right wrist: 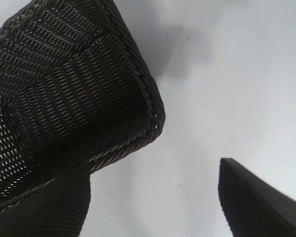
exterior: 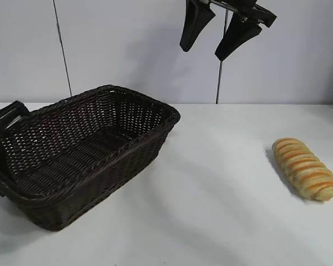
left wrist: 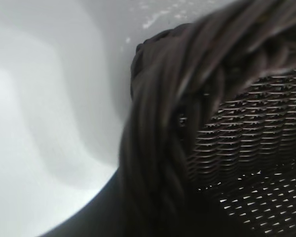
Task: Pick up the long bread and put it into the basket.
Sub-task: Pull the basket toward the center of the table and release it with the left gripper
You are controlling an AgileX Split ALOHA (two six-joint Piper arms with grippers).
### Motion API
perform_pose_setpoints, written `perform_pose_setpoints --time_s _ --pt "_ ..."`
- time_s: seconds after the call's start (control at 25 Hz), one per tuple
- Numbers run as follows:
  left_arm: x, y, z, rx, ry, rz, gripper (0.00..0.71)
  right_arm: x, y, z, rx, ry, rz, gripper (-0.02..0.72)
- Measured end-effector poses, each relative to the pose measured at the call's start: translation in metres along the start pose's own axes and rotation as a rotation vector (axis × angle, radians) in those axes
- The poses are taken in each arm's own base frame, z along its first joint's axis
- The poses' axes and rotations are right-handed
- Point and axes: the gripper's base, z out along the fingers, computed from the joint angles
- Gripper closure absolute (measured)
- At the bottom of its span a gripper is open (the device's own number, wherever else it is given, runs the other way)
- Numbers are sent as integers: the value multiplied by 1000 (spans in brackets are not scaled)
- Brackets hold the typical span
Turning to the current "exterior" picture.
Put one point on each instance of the long striped bread loaf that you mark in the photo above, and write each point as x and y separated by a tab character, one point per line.
305	167

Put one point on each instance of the dark brown woven basket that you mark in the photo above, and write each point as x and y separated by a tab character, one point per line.
94	160

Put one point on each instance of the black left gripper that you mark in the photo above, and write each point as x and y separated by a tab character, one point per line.
5	116

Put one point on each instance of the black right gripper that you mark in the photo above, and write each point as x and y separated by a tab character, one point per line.
255	11

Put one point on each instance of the thin metal rod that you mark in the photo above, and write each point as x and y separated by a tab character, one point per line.
62	47
219	80

